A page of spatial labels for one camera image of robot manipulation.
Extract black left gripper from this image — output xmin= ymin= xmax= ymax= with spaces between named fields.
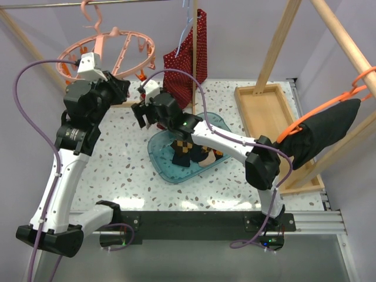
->
xmin=89 ymin=70 xmax=131 ymax=125

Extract brown yellow argyle sock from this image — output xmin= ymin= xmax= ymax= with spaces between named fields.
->
xmin=170 ymin=140 xmax=193 ymax=167

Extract navy santa sock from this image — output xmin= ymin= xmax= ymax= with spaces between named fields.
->
xmin=190 ymin=144 xmax=212 ymax=163

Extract red black argyle sock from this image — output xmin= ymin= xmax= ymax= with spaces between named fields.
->
xmin=212 ymin=149 xmax=223 ymax=161

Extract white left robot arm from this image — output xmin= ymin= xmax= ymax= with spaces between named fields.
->
xmin=16 ymin=71 xmax=130 ymax=257

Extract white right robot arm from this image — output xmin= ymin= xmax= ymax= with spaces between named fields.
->
xmin=131 ymin=92 xmax=284 ymax=231

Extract pink round clip hanger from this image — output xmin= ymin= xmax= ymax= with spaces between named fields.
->
xmin=56 ymin=1 xmax=156 ymax=83

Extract orange plastic hanger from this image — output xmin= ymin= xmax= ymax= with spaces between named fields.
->
xmin=277 ymin=66 xmax=375 ymax=143

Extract teal transparent plastic basin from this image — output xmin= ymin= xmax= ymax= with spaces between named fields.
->
xmin=147 ymin=130 xmax=230 ymax=183

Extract red polka dot garment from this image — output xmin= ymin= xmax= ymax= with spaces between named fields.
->
xmin=163 ymin=9 xmax=207 ymax=109

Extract wooden tray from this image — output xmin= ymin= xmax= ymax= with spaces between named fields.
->
xmin=234 ymin=84 xmax=324 ymax=195

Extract black garment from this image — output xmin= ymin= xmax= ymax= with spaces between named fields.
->
xmin=275 ymin=99 xmax=361 ymax=170

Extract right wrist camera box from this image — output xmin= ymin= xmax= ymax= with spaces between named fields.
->
xmin=138 ymin=80 xmax=160 ymax=105

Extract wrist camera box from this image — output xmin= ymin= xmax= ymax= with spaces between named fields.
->
xmin=138 ymin=80 xmax=160 ymax=105
xmin=77 ymin=52 xmax=105 ymax=82

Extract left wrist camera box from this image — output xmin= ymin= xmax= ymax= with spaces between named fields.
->
xmin=77 ymin=52 xmax=105 ymax=82

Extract blue wire hanger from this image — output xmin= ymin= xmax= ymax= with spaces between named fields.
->
xmin=174 ymin=0 xmax=193 ymax=58

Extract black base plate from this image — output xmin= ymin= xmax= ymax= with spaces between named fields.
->
xmin=98 ymin=210 xmax=296 ymax=250

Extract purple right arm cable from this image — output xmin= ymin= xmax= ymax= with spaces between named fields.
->
xmin=139 ymin=69 xmax=294 ymax=250

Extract wooden drying rack frame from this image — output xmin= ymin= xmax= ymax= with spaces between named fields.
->
xmin=1 ymin=1 xmax=375 ymax=191

